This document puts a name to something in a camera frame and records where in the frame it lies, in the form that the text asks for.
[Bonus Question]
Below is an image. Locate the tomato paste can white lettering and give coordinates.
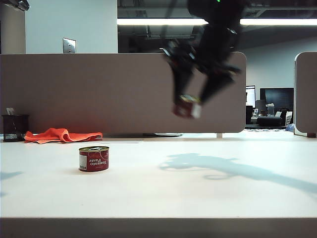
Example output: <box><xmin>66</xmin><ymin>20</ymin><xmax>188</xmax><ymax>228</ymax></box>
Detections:
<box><xmin>78</xmin><ymin>145</ymin><xmax>110</xmax><ymax>173</ymax></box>

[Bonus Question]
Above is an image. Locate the lit computer monitor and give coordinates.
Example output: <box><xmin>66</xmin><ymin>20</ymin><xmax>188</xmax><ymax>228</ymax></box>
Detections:
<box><xmin>246</xmin><ymin>85</ymin><xmax>256</xmax><ymax>108</ymax></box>

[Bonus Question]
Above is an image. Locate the narrow grey desk divider panel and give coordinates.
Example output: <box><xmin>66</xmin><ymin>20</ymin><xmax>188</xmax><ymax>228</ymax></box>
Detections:
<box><xmin>294</xmin><ymin>52</ymin><xmax>317</xmax><ymax>136</ymax></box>

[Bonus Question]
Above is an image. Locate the tomato can with barcode label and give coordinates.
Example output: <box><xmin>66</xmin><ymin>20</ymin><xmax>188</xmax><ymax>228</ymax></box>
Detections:
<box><xmin>172</xmin><ymin>94</ymin><xmax>203</xmax><ymax>120</ymax></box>

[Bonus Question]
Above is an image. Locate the wide grey desk divider panel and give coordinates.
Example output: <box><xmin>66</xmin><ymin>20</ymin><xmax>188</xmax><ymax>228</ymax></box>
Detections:
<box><xmin>0</xmin><ymin>51</ymin><xmax>248</xmax><ymax>135</ymax></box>

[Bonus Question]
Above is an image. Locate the black background seat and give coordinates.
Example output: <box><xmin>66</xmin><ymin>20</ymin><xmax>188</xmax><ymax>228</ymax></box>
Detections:
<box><xmin>257</xmin><ymin>116</ymin><xmax>283</xmax><ymax>127</ymax></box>

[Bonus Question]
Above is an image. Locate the metal wall plate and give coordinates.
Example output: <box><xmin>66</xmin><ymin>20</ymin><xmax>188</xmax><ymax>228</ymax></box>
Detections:
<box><xmin>62</xmin><ymin>37</ymin><xmax>77</xmax><ymax>54</ymax></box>

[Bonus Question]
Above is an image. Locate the orange cloth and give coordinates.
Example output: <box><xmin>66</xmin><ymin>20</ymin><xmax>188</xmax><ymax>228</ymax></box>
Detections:
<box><xmin>24</xmin><ymin>127</ymin><xmax>104</xmax><ymax>144</ymax></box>

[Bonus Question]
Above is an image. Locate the long ceiling light strip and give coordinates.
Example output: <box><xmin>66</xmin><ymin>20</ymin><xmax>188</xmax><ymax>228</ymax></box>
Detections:
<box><xmin>117</xmin><ymin>18</ymin><xmax>317</xmax><ymax>26</ymax></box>

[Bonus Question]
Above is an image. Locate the large dark screen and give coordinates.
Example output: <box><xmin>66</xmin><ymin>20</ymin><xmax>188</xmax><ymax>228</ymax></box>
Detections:
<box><xmin>260</xmin><ymin>87</ymin><xmax>295</xmax><ymax>117</ymax></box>

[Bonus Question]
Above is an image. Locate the black mesh pen holder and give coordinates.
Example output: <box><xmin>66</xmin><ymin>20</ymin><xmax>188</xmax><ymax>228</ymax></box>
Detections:
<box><xmin>2</xmin><ymin>114</ymin><xmax>30</xmax><ymax>142</ymax></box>

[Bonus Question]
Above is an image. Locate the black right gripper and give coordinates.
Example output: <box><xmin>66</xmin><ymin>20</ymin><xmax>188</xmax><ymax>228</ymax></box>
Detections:
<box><xmin>161</xmin><ymin>40</ymin><xmax>243</xmax><ymax>105</ymax></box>

